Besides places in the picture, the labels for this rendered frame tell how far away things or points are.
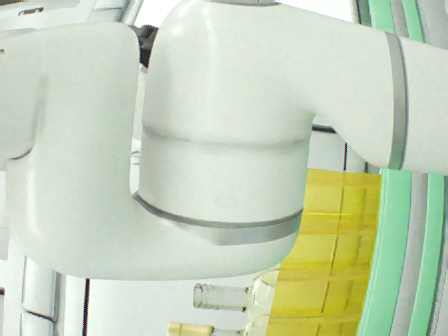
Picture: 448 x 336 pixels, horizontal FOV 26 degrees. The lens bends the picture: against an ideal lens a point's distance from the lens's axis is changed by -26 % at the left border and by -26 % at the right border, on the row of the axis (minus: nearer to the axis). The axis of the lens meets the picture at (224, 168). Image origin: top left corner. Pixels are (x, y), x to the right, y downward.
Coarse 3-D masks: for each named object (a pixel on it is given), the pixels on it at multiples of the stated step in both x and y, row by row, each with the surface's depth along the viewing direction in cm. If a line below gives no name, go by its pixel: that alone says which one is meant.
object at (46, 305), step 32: (0, 0) 171; (32, 0) 168; (64, 0) 166; (96, 0) 160; (128, 0) 159; (0, 192) 141; (0, 224) 138; (0, 256) 134; (0, 288) 129; (32, 288) 126; (64, 288) 129; (0, 320) 127; (32, 320) 123
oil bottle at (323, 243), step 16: (304, 224) 114; (320, 224) 113; (336, 224) 113; (352, 224) 113; (368, 224) 113; (304, 240) 112; (320, 240) 112; (336, 240) 112; (352, 240) 112; (368, 240) 112; (288, 256) 111; (304, 256) 111; (320, 256) 111; (336, 256) 111; (352, 256) 111; (368, 256) 110
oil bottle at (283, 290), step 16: (272, 272) 111; (288, 272) 110; (304, 272) 110; (320, 272) 110; (336, 272) 110; (352, 272) 110; (368, 272) 109; (256, 288) 110; (272, 288) 109; (288, 288) 109; (304, 288) 109; (320, 288) 109; (336, 288) 108; (352, 288) 108; (256, 304) 109; (272, 304) 108; (288, 304) 108; (304, 304) 108; (320, 304) 107; (336, 304) 107; (352, 304) 107
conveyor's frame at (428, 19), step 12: (420, 0) 132; (432, 0) 132; (432, 12) 130; (444, 12) 131; (432, 24) 128; (444, 24) 129; (432, 36) 127; (444, 36) 127; (444, 48) 125; (444, 264) 94; (444, 276) 93; (444, 288) 92; (444, 300) 91; (444, 312) 90; (444, 324) 89
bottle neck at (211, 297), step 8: (200, 288) 111; (208, 288) 111; (216, 288) 111; (224, 288) 111; (232, 288) 111; (240, 288) 111; (200, 296) 111; (208, 296) 111; (216, 296) 111; (224, 296) 111; (232, 296) 111; (240, 296) 110; (200, 304) 111; (208, 304) 111; (216, 304) 111; (224, 304) 111; (232, 304) 110; (240, 304) 110
